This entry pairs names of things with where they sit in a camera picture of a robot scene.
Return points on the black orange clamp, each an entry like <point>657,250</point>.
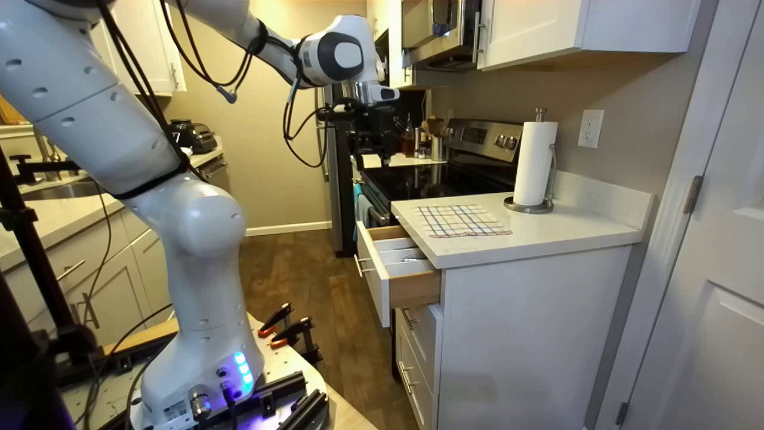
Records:
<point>298,335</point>
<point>273,322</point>

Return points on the white drawer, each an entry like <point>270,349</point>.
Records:
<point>423,330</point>
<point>415,377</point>
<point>395,268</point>

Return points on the white wall switch plate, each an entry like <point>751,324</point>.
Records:
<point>590,127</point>

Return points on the white middle drawer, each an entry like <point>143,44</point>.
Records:
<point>423,330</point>

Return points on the stainless steel stove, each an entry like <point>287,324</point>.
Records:
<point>481,156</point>

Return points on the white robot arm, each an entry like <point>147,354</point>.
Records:
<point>56,79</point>

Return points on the white door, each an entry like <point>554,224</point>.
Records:
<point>704,359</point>

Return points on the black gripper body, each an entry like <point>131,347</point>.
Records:
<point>369,127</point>

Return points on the stainless microwave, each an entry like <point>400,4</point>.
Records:
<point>439,34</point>

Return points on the white top drawer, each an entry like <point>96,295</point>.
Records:
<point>395,268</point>

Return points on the white paper towel roll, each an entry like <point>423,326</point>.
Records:
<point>535,160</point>

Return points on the white bottom drawer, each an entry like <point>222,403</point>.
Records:
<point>415,377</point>

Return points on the white upper cabinet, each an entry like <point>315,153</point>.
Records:
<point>522,33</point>

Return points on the white left kitchen cabinets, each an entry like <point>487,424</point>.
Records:
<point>107,264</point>

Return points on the black camera tripod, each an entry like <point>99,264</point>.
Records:
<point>73,347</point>

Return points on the white base cabinet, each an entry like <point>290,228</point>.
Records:
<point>525,314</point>

